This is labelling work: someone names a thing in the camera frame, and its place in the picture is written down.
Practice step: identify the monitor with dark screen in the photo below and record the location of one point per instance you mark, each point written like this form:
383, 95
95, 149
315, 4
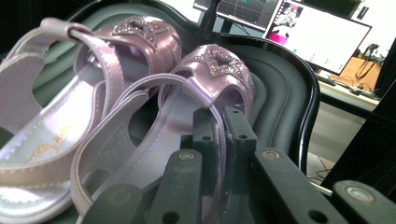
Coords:
249, 12

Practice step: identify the pale desk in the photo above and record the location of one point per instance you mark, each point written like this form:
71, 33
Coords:
342, 93

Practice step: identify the red and black shoe rack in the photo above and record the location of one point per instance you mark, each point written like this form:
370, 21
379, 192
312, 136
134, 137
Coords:
280, 102

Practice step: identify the brown wooden board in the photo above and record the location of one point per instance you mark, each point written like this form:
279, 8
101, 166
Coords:
348, 71

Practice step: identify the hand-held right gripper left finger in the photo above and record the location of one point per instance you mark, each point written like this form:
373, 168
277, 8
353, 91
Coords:
207, 137

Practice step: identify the black monitor stand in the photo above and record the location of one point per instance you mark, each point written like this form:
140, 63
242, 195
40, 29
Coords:
209, 15

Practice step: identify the monitor with white screen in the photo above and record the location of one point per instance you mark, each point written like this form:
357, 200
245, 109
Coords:
317, 37

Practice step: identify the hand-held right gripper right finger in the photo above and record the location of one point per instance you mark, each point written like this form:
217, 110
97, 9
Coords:
238, 140

